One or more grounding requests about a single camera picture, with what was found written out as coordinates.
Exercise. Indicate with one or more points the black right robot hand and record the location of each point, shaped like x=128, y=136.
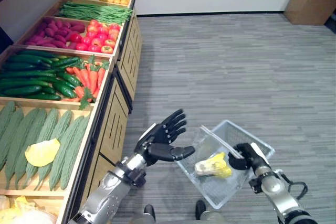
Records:
x=240, y=159

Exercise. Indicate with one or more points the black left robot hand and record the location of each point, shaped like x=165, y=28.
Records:
x=160, y=151

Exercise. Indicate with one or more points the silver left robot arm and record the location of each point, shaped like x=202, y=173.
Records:
x=110, y=197

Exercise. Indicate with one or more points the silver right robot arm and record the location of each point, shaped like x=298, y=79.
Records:
x=273, y=186

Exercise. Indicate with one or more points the yellow napa cabbage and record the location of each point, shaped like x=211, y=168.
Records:
x=210, y=166
x=19, y=204

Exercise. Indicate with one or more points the wooden slatted display cabinet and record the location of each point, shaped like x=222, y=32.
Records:
x=115, y=129
x=131, y=58

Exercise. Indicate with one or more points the dark left robot foot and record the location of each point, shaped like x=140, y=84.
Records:
x=149, y=212

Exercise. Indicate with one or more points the dark robot foot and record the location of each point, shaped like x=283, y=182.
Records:
x=149, y=212
x=200, y=208

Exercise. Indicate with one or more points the dark right robot foot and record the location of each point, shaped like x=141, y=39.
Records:
x=200, y=208

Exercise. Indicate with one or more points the silver right robot leg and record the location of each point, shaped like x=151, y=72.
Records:
x=212, y=218

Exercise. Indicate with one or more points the silver robot leg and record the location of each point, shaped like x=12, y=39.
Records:
x=212, y=218
x=139, y=220

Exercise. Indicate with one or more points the silver left robot leg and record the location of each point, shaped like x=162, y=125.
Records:
x=139, y=220

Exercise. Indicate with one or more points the wooden tray with gourds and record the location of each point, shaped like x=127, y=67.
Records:
x=78, y=155

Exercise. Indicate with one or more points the green bitter gourd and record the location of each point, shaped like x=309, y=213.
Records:
x=35, y=129
x=22, y=140
x=63, y=129
x=65, y=155
x=51, y=127
x=11, y=134
x=6, y=116
x=77, y=145

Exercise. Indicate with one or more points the wooden tray with cucumbers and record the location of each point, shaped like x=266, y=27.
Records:
x=103, y=87

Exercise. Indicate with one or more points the orange carrot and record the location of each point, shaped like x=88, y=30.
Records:
x=69, y=70
x=101, y=77
x=95, y=93
x=79, y=91
x=77, y=73
x=71, y=100
x=92, y=79
x=84, y=77

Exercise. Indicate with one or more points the wooden tray with cabbages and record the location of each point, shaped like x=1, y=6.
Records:
x=60, y=205

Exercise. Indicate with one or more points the green cucumber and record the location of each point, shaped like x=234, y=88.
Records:
x=23, y=83
x=25, y=59
x=21, y=66
x=26, y=74
x=23, y=90
x=65, y=62
x=43, y=96
x=64, y=89
x=34, y=53
x=69, y=78

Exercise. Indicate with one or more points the yellow cabbage leaf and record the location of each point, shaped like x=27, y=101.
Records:
x=42, y=153

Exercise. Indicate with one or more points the purple sweet potato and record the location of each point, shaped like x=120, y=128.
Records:
x=48, y=20
x=59, y=23
x=61, y=33
x=78, y=28
x=52, y=26
x=43, y=42
x=60, y=38
x=41, y=33
x=31, y=43
x=58, y=44
x=72, y=46
x=50, y=32

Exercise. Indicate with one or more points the pale napa cabbage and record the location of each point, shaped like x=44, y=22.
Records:
x=35, y=217

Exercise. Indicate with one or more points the pile of green beans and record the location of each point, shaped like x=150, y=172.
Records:
x=97, y=12

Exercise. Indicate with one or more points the wooden tray with tomatoes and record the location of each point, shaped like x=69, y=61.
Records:
x=31, y=28

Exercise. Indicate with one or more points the wooden tray with beans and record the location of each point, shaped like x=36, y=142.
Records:
x=56, y=5

